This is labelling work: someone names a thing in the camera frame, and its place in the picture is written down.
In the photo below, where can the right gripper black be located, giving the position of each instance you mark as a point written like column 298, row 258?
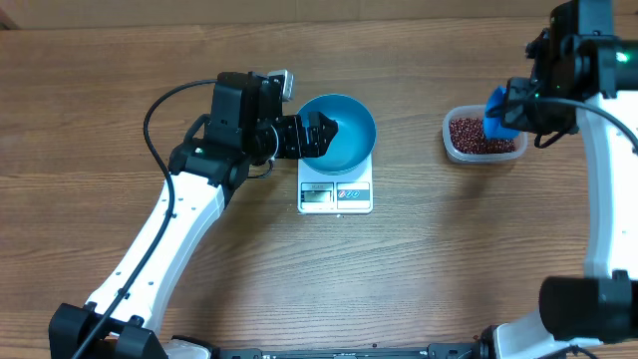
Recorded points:
column 516, row 118

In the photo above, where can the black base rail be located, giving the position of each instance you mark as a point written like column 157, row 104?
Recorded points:
column 324, row 354

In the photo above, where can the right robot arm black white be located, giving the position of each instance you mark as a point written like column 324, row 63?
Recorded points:
column 583, row 81

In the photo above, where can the blue measuring scoop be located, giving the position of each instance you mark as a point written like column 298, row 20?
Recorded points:
column 493, row 114

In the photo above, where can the teal blue bowl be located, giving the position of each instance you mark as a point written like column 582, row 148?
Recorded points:
column 356, row 136

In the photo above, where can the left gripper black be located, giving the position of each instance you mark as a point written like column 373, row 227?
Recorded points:
column 296, row 149

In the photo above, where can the white kitchen scale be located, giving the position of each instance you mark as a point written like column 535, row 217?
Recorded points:
column 347, row 193

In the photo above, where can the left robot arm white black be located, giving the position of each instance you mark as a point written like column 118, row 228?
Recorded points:
column 245, row 128

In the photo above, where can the clear plastic container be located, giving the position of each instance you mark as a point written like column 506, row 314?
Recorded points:
column 477, row 111

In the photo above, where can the red beans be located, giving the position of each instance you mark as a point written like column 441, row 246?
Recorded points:
column 467, row 137

